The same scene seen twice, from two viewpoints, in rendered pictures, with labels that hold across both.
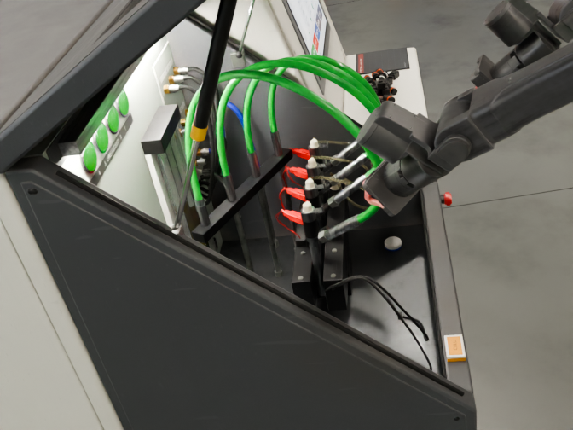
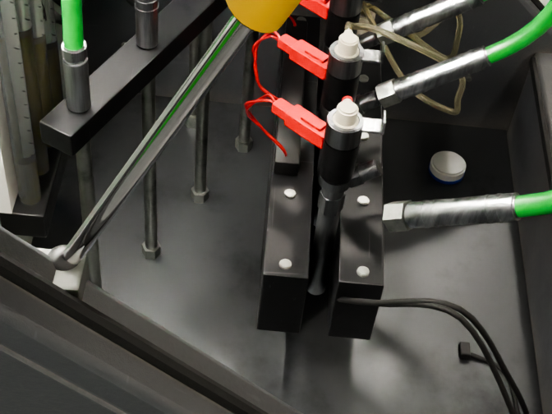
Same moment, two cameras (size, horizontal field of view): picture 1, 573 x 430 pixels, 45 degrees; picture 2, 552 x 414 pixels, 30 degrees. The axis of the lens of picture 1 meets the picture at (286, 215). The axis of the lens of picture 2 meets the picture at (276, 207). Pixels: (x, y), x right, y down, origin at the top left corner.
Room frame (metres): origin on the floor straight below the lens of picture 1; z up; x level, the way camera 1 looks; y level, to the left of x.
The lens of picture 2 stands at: (0.54, 0.13, 1.64)
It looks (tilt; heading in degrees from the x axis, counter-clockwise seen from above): 48 degrees down; 347
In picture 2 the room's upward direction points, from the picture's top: 7 degrees clockwise
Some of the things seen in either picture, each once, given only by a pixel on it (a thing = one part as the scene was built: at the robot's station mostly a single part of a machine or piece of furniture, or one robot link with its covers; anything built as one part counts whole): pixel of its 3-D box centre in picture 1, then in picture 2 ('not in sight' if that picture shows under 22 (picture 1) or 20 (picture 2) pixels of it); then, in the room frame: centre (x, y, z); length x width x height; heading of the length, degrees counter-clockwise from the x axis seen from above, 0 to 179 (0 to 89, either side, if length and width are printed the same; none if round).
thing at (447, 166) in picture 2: (393, 243); (447, 167); (1.27, -0.23, 0.84); 0.04 x 0.04 x 0.01
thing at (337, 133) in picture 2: (321, 252); (342, 212); (1.07, -0.05, 1.01); 0.05 x 0.03 x 0.21; 78
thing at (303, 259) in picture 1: (325, 255); (319, 187); (1.19, -0.06, 0.91); 0.34 x 0.10 x 0.15; 168
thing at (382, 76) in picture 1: (381, 84); not in sight; (1.77, -0.33, 1.01); 0.23 x 0.11 x 0.06; 168
